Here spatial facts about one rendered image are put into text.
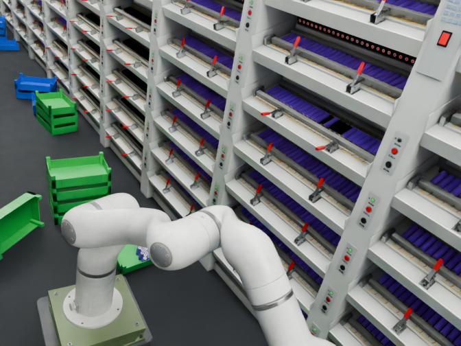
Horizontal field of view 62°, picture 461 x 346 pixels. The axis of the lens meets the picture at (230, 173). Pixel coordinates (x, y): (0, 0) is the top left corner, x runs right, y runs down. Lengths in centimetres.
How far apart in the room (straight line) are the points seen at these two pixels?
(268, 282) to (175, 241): 21
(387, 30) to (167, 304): 144
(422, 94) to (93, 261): 102
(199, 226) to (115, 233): 28
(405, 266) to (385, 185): 25
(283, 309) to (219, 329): 109
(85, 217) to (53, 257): 105
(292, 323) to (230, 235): 20
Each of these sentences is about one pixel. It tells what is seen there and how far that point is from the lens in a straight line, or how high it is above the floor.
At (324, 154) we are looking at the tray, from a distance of 130.
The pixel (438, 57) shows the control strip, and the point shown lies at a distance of 108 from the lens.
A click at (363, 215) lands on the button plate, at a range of 125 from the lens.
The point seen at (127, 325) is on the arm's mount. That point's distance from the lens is 141.
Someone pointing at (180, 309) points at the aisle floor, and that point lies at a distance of 190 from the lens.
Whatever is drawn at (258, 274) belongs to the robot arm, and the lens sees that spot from 77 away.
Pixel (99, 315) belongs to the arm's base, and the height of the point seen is 37.
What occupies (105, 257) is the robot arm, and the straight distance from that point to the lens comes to 124.
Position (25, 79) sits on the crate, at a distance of 401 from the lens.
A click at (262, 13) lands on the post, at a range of 149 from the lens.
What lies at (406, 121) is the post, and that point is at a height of 115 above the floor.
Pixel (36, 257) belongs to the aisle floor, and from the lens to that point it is 215.
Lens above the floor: 148
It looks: 31 degrees down
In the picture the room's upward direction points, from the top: 12 degrees clockwise
